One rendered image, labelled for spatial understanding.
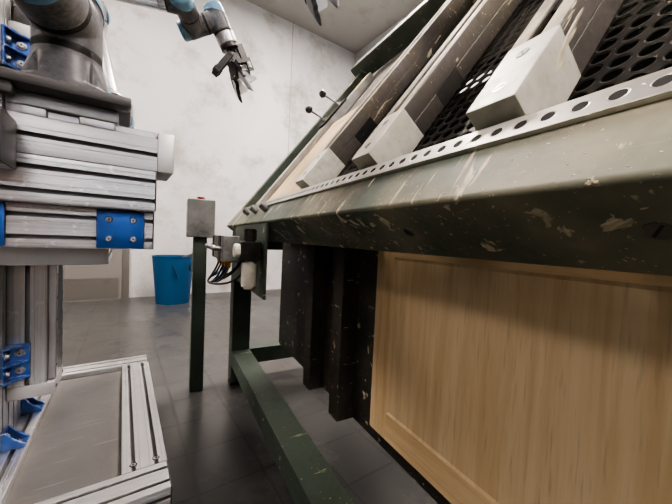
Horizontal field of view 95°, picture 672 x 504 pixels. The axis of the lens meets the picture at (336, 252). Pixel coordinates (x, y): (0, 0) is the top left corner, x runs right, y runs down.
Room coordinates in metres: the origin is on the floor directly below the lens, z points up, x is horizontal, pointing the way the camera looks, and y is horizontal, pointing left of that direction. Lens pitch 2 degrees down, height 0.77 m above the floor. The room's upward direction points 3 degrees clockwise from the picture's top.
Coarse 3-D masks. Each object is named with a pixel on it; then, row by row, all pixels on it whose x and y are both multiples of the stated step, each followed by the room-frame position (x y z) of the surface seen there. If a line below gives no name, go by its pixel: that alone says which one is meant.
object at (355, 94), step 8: (368, 80) 1.65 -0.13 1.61; (360, 88) 1.63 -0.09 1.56; (352, 96) 1.61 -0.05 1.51; (344, 104) 1.59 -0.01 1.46; (352, 104) 1.61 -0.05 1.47; (336, 112) 1.57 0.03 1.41; (344, 112) 1.59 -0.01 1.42; (336, 120) 1.57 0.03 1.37; (328, 128) 1.55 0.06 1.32; (320, 136) 1.53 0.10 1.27; (312, 144) 1.51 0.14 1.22; (304, 152) 1.49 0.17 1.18; (296, 160) 1.47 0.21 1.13; (288, 168) 1.45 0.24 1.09; (280, 176) 1.46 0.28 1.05; (280, 184) 1.44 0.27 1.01; (272, 192) 1.42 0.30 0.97; (264, 200) 1.40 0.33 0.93
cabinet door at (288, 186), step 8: (352, 112) 1.34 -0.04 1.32; (344, 120) 1.37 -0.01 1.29; (336, 128) 1.38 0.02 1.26; (328, 136) 1.39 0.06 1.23; (320, 144) 1.40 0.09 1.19; (312, 152) 1.41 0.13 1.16; (304, 160) 1.41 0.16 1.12; (312, 160) 1.27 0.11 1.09; (296, 168) 1.42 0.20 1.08; (304, 168) 1.28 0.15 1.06; (288, 176) 1.43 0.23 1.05; (296, 176) 1.29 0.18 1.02; (288, 184) 1.30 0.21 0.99; (296, 184) 1.17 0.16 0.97; (280, 192) 1.31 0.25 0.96; (288, 192) 1.18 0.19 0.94
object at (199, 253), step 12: (204, 240) 1.48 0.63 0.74; (192, 252) 1.50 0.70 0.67; (204, 252) 1.48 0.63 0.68; (192, 264) 1.48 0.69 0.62; (204, 264) 1.48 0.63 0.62; (192, 276) 1.46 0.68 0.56; (204, 276) 1.48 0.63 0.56; (192, 288) 1.46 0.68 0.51; (204, 288) 1.48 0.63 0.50; (192, 300) 1.46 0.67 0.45; (204, 300) 1.48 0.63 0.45; (192, 312) 1.46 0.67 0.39; (204, 312) 1.48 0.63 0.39; (192, 324) 1.46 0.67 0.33; (204, 324) 1.49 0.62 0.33; (192, 336) 1.46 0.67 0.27; (192, 348) 1.46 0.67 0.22; (192, 360) 1.46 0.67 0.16; (192, 372) 1.46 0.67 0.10; (192, 384) 1.46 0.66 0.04
